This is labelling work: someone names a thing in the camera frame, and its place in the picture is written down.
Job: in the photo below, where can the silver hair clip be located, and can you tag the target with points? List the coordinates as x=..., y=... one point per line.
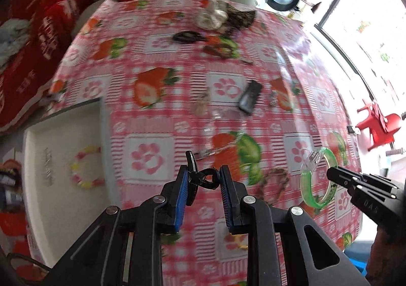
x=48, y=165

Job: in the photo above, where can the person's right forearm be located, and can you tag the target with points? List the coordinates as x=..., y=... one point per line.
x=387, y=254

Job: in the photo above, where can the red plastic chair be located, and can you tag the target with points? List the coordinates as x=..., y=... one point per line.
x=380, y=124

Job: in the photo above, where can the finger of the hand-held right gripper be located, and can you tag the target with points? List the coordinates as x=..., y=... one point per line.
x=349, y=176
x=368, y=203

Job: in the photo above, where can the white cloth flower scrunchie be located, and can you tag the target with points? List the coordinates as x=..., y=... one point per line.
x=212, y=16

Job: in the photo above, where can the grey cloth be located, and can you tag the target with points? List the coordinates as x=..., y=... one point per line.
x=12, y=38

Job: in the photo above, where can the blue plastic object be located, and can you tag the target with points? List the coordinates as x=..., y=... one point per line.
x=355, y=257

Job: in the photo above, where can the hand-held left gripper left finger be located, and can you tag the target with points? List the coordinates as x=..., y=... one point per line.
x=182, y=200

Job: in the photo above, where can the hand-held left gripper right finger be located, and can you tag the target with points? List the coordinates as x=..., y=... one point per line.
x=230, y=203

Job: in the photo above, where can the red printed blanket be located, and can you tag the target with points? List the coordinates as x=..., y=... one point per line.
x=31, y=82

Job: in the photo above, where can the black hair clip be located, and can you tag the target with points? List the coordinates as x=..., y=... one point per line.
x=206, y=175

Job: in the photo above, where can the white tray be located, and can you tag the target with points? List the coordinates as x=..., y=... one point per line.
x=57, y=133

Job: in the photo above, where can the green bangle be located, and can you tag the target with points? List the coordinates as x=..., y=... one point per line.
x=304, y=190

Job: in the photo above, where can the small dark hairpin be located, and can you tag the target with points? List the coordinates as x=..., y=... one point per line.
x=245, y=61

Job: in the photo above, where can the pink checked tablecloth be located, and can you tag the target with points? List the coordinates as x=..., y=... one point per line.
x=177, y=114

